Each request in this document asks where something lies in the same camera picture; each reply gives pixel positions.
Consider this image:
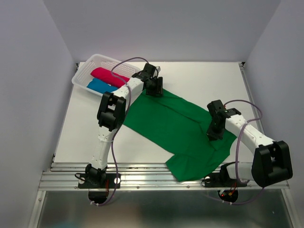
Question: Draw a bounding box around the green t shirt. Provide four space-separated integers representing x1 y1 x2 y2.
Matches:
124 90 236 181

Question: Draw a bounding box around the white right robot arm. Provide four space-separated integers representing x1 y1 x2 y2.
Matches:
204 100 293 188

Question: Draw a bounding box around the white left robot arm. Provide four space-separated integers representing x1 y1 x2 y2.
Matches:
82 63 163 188

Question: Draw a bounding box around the rolled red t shirt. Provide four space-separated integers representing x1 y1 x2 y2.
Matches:
91 67 130 88

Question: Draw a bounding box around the rolled blue t shirt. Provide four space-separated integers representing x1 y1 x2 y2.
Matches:
87 78 118 94

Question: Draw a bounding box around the white perforated plastic basket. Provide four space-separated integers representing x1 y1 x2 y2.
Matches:
72 54 140 96

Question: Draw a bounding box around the aluminium frame rail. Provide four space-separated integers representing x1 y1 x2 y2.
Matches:
38 162 290 190

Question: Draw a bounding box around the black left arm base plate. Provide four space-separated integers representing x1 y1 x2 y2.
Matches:
75 173 121 189

